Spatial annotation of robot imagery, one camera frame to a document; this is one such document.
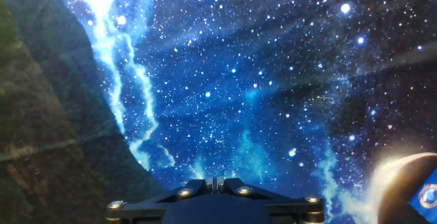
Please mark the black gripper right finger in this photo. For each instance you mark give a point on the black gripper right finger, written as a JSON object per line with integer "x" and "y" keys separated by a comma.
{"x": 293, "y": 208}

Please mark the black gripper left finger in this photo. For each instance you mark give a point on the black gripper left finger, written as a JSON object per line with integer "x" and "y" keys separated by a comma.
{"x": 143, "y": 208}

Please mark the blue tissue box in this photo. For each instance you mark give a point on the blue tissue box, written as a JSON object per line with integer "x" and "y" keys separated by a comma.
{"x": 426, "y": 193}

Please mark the galaxy and forest print cloth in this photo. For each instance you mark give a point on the galaxy and forest print cloth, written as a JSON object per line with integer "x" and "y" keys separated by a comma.
{"x": 239, "y": 80}

